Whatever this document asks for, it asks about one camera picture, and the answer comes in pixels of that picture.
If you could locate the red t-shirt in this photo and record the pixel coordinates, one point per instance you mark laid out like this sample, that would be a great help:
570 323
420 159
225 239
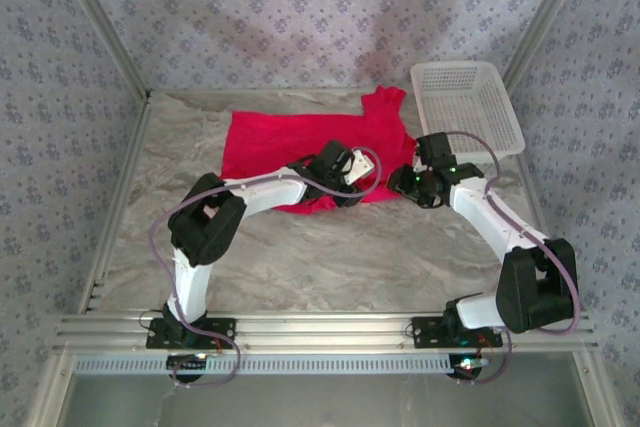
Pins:
280 137

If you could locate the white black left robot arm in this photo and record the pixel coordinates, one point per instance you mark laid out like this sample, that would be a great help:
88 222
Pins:
192 287

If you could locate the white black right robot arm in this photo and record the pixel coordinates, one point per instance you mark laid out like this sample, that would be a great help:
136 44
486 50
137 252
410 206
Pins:
480 217

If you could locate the white perforated plastic basket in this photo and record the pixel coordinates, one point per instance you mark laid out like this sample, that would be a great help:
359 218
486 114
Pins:
465 107

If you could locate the black controller board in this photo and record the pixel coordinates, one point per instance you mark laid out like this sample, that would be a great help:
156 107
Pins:
185 363
467 366

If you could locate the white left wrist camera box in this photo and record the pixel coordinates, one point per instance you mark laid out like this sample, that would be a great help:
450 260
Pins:
360 167

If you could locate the aluminium table side rail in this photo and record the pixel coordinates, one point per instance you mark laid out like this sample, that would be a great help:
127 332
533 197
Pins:
122 187
532 197

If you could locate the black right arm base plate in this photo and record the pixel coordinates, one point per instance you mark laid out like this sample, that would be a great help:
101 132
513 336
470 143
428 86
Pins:
425 332

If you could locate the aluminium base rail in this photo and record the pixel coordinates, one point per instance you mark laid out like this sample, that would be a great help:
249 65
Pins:
320 332

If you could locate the aluminium upright frame post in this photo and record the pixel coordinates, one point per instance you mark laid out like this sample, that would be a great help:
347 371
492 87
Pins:
545 22
104 22

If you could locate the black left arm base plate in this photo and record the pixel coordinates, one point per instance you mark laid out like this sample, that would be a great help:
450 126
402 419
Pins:
225 329

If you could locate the aluminium frame leg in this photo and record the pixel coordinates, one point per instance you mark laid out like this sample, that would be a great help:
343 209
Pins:
597 392
47 392

